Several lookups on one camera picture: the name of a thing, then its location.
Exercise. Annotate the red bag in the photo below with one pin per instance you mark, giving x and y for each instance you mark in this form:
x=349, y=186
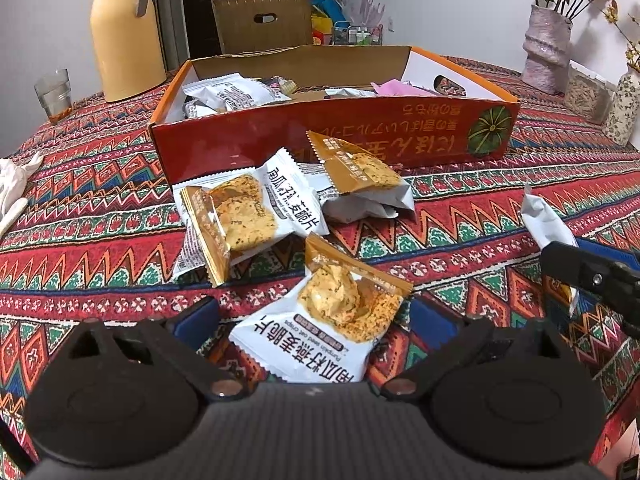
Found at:
x=321, y=38

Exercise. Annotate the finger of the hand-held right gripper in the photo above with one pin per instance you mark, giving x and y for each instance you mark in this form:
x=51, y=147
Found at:
x=575, y=265
x=615, y=252

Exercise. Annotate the floral patterned vase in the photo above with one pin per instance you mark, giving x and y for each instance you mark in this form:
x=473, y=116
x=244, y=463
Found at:
x=625, y=110

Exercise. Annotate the pink textured vase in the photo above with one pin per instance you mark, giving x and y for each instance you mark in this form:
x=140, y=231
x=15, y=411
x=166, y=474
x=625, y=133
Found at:
x=547, y=50

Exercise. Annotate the yellow bag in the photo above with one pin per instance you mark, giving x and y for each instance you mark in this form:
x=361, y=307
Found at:
x=321, y=20

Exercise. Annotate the red patterned tablecloth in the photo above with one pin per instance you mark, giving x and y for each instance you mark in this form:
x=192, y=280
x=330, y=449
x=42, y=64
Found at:
x=450, y=240

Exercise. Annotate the pink snack packet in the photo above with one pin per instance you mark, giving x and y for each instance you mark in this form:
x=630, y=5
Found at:
x=400, y=89

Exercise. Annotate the yellow blossom branches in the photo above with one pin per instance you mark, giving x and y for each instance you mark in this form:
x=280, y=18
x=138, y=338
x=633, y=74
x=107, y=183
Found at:
x=634, y=55

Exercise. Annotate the white cloth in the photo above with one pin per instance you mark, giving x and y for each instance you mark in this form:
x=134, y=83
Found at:
x=12, y=180

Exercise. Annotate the dark entrance door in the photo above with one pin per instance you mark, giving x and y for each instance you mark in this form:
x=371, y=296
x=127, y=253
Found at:
x=200, y=10

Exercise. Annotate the brown cardboard box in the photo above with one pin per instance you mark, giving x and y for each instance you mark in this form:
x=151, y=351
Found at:
x=280, y=35

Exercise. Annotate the yellow thermos jug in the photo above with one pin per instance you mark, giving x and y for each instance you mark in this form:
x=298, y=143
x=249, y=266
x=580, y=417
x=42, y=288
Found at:
x=127, y=40

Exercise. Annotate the white grey snack packet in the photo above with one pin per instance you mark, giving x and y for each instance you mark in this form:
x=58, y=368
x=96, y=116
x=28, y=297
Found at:
x=235, y=92

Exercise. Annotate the red cardboard box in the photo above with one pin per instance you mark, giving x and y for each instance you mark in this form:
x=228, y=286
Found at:
x=400, y=125

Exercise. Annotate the clear glass cup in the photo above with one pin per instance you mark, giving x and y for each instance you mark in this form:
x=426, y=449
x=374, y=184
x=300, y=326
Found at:
x=54, y=97

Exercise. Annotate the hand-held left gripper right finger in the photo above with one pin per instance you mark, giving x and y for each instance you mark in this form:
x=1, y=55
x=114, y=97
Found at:
x=432, y=322

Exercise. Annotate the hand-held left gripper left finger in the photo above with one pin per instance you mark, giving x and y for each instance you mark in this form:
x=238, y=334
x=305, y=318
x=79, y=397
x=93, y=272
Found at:
x=195, y=322

